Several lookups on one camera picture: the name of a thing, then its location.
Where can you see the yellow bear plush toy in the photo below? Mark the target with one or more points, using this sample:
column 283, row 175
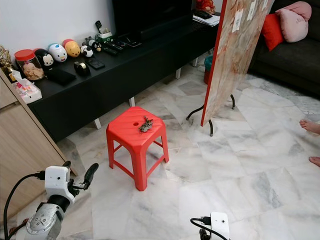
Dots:
column 72, row 49

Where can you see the green and red bin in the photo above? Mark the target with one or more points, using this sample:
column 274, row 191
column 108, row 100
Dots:
column 207, row 67

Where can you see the black smartphone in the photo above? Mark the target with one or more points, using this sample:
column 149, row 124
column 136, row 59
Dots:
column 96, row 64

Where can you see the clear jar with red lid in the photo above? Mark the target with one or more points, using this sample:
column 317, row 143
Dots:
column 30, row 66

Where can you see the flat black device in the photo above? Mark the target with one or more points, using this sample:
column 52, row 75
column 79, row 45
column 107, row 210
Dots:
column 133, row 42

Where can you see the black tape dispenser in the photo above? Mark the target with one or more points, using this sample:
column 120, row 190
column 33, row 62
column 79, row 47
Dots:
column 81, row 68

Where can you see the brown wooden beaded object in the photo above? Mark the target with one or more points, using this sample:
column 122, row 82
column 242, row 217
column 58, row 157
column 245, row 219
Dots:
column 14, row 231

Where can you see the small black figure toy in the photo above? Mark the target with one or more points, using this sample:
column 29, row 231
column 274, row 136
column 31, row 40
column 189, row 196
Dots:
column 95, row 45

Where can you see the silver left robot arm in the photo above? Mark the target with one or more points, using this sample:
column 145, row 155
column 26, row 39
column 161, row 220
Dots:
column 42, row 224

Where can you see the marble pattern folding table top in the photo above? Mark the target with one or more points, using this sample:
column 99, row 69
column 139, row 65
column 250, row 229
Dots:
column 230, row 65

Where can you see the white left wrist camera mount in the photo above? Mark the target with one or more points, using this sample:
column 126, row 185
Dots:
column 58, row 183

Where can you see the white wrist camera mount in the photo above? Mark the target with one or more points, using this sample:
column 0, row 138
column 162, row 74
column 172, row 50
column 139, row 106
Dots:
column 220, row 226
column 58, row 183

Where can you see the pink white tissue pack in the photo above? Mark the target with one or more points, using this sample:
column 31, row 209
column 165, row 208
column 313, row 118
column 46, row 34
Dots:
column 28, row 90

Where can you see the gold trophy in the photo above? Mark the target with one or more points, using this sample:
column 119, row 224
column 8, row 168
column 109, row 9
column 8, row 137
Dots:
column 7, row 62

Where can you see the red ornament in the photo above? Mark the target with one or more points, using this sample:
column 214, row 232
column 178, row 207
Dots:
column 205, row 6

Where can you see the black television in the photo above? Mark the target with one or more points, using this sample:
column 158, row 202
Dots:
column 150, row 15

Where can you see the black TV console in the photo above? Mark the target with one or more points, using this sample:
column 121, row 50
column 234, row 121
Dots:
column 120, row 80

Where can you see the key bunch with purple tag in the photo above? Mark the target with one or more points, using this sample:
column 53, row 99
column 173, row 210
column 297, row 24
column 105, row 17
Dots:
column 148, row 122

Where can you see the black metal table legs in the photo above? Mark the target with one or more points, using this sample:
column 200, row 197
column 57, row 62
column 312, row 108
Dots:
column 211, row 129

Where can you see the light wooden cabinet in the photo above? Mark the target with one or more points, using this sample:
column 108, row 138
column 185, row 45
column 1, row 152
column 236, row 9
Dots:
column 25, row 150

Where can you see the white duck plush toy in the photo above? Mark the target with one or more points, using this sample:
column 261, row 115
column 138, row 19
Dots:
column 58, row 53

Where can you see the dark sofa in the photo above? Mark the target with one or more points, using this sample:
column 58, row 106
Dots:
column 290, row 65

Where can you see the red cushion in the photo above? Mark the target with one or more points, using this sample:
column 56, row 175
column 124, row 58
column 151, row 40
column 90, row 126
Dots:
column 272, row 32

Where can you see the red plastic stool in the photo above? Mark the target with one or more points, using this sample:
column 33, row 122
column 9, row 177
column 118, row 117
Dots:
column 136, row 133

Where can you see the pink cushion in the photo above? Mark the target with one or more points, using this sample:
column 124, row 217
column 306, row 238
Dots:
column 294, row 22

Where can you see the black fabric pouch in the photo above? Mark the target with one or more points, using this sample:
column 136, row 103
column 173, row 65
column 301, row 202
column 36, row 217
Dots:
column 61, row 76

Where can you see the stack of papers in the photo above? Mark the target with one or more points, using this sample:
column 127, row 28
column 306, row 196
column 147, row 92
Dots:
column 206, row 19

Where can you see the person's bare foot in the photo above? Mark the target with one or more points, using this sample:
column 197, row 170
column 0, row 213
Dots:
column 311, row 127
column 315, row 161

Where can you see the small white panda toy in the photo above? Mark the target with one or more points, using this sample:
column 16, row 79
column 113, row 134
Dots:
column 86, row 51

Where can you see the green white remote holder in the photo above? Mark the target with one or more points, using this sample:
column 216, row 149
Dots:
column 105, row 35

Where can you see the white tape patch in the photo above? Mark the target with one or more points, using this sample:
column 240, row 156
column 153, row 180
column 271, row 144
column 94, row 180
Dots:
column 238, row 21
column 251, row 9

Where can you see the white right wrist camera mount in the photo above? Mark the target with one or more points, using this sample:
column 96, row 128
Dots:
column 220, row 226

